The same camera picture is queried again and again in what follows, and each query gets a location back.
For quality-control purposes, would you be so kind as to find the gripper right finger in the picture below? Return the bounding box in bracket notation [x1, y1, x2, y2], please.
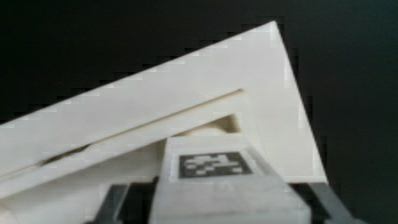
[308, 183, 367, 224]

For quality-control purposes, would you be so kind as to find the white U-shaped fence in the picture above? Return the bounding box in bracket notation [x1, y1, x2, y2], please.
[0, 23, 324, 182]

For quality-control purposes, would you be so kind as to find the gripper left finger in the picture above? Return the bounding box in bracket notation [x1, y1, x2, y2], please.
[92, 184, 129, 224]

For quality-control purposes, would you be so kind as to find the white square table top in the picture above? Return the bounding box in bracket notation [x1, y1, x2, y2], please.
[0, 89, 250, 224]

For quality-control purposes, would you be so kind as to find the white table leg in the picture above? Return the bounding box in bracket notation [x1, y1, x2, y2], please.
[148, 134, 310, 224]

